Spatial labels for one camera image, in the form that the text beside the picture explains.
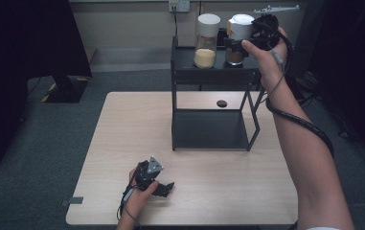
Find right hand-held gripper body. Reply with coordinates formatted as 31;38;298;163
250;4;301;52

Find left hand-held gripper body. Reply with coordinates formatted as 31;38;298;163
133;155;165;193

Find jar of brown powder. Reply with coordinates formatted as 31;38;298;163
224;12;256;67

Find jar of yellow powder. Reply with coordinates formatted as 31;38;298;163
193;12;222;70

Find black metal shelf rack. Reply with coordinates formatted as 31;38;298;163
170;34;279;152

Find person's left hand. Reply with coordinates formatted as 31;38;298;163
123;167;161;221

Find person's right hand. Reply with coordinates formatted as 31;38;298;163
240;26;290;95

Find black stand base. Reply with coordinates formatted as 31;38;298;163
40;74;90;104

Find dark curtain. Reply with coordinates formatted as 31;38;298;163
0;0;93;175

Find left hand-held gripper cable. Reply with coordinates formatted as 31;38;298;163
116;168;141;230

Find hand-held gripper cable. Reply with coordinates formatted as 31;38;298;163
264;31;335;159
116;168;141;230

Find black power cable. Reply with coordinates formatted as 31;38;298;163
171;6;179;38

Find white wall outlet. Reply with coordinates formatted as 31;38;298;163
168;0;192;13

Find grey table bracket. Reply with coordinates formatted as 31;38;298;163
59;196;84;208

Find floor cables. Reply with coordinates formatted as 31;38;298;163
293;71;352;138

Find right hand-held gripper cable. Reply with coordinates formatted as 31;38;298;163
264;31;335;159

